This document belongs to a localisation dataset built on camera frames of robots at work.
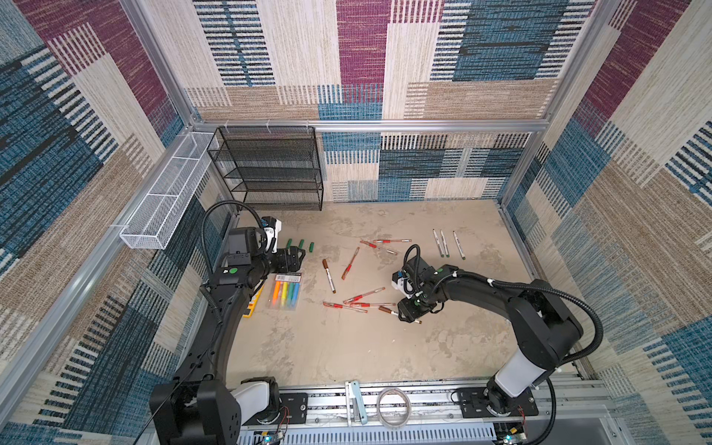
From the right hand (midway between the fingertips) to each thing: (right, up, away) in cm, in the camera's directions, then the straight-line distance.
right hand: (411, 316), depth 89 cm
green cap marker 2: (+16, +21, +17) cm, 31 cm away
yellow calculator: (-52, +4, +5) cm, 52 cm away
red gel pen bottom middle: (-14, +3, +3) cm, 14 cm away
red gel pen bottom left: (-24, +3, +3) cm, 25 cm away
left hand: (-36, +21, -8) cm, 42 cm away
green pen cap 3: (-43, +22, +20) cm, 53 cm away
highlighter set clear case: (-41, +7, +5) cm, 42 cm away
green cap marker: (+21, +21, +17) cm, 35 cm away
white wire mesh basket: (-85, +28, +2) cm, 90 cm away
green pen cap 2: (-39, +22, +20) cm, 49 cm away
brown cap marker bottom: (-7, +1, +1) cm, 7 cm away
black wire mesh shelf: (-50, +52, +20) cm, 75 cm away
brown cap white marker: (-28, +13, +12) cm, 34 cm away
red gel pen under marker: (-17, +5, +5) cm, 19 cm away
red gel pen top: (-6, +23, +20) cm, 31 cm away
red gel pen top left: (-9, +20, +18) cm, 29 cm away
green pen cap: (-35, +21, +19) cm, 45 cm away
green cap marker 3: (+14, +22, +19) cm, 32 cm away
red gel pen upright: (-21, +13, +13) cm, 28 cm away
